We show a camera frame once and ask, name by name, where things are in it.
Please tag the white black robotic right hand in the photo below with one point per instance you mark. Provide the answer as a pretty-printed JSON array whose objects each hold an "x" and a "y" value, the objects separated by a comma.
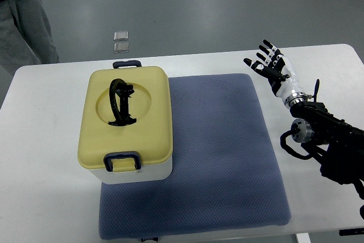
[{"x": 273, "y": 65}]

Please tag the yellow storage box lid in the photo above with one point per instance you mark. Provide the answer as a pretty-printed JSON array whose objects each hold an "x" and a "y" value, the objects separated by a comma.
[{"x": 126, "y": 148}]

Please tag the black lid carrying handle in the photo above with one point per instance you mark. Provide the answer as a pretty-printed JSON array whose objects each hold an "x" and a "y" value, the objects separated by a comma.
[{"x": 119, "y": 94}]

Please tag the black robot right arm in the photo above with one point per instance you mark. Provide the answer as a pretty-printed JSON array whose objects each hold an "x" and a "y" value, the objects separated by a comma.
[{"x": 336, "y": 145}]

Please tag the white storage box base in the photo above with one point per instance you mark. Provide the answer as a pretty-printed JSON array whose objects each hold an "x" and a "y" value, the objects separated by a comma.
[{"x": 149, "y": 172}]

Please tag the blue grey padded mat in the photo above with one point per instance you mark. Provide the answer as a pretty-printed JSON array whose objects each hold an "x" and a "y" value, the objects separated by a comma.
[{"x": 224, "y": 175}]

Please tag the lower silver floor plate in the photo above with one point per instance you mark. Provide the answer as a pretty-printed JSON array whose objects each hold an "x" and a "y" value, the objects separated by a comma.
[{"x": 121, "y": 47}]

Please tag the silver floor plate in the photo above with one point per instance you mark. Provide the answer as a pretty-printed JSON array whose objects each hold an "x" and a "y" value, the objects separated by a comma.
[
  {"x": 121, "y": 47},
  {"x": 121, "y": 35}
]

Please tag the navy rear lid latch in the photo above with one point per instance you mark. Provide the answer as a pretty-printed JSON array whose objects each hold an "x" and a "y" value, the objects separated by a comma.
[{"x": 128, "y": 63}]

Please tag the upper silver floor plate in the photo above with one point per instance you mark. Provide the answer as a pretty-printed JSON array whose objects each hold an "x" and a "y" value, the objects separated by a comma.
[{"x": 121, "y": 35}]

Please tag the white table leg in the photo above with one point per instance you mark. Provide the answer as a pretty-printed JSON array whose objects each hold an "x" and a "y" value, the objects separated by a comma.
[{"x": 302, "y": 238}]

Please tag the black tag under mat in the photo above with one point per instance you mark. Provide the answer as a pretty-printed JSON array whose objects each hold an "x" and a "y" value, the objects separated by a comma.
[{"x": 149, "y": 239}]

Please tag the person in grey trousers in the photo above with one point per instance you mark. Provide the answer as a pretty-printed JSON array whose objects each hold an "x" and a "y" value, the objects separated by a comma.
[{"x": 26, "y": 37}]

